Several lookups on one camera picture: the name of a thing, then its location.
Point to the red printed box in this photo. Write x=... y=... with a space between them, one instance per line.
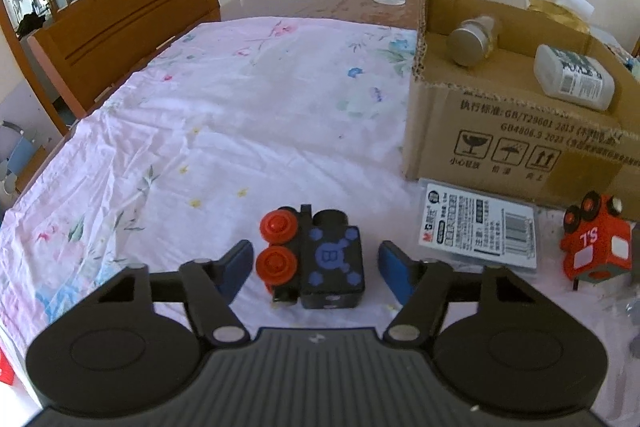
x=5 y=364

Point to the white labelled flat packet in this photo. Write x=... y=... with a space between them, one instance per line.
x=480 y=227

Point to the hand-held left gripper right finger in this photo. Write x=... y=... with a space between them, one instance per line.
x=395 y=269

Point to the cardboard box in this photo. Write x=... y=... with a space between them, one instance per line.
x=500 y=142

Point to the black toy train orange wheels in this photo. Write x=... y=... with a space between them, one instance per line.
x=327 y=262

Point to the pink floral tablecloth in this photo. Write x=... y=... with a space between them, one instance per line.
x=225 y=122

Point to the red toy fire truck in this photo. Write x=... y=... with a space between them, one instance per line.
x=597 y=242

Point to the white bottle green label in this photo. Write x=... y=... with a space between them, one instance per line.
x=572 y=74

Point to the wooden chair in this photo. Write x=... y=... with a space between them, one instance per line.
x=125 y=32

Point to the yellow capsule bottle silver cap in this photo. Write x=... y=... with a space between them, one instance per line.
x=470 y=42

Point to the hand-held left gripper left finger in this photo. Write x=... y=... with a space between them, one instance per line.
x=235 y=269

